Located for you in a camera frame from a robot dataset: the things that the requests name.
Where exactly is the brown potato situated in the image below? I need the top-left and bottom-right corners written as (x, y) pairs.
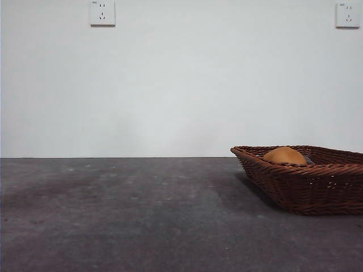
top-left (263, 146), bottom-right (309, 165)

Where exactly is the brown wicker basket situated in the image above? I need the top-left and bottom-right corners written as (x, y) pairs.
top-left (230, 144), bottom-right (363, 216)

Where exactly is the white wall socket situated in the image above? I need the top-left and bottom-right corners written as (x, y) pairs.
top-left (90, 1), bottom-right (116, 28)
top-left (336, 2), bottom-right (361, 29)

